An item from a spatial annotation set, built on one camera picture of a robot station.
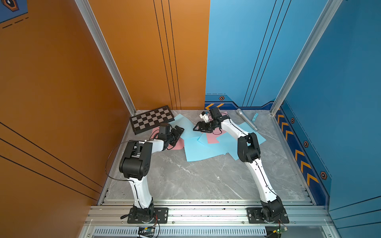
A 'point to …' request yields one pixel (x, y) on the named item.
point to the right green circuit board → (281, 230)
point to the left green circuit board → (146, 231)
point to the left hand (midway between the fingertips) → (182, 130)
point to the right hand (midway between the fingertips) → (198, 129)
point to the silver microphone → (241, 113)
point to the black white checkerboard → (151, 119)
